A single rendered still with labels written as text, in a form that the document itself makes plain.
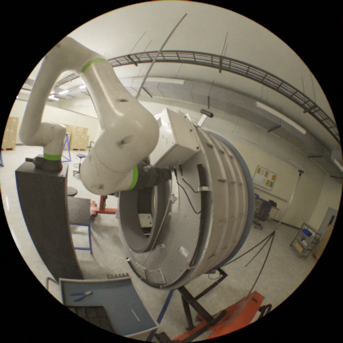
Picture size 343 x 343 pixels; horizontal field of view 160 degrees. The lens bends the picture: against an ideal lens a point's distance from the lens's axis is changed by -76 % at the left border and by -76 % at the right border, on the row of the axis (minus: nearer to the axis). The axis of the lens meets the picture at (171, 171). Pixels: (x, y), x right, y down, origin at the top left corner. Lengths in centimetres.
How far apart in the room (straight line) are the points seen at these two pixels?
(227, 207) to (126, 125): 48
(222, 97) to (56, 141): 388
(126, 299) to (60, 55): 125
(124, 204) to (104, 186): 111
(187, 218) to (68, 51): 77
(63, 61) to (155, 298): 201
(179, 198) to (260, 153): 619
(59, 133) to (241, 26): 292
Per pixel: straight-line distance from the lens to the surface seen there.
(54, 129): 72
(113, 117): 21
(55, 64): 53
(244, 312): 93
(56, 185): 73
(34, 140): 71
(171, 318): 174
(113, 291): 102
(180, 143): 46
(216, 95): 399
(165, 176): 45
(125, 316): 98
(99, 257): 194
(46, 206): 82
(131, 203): 140
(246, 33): 293
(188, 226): 52
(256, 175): 651
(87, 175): 27
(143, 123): 19
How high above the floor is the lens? 163
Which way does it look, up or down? 10 degrees down
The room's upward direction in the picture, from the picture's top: 19 degrees clockwise
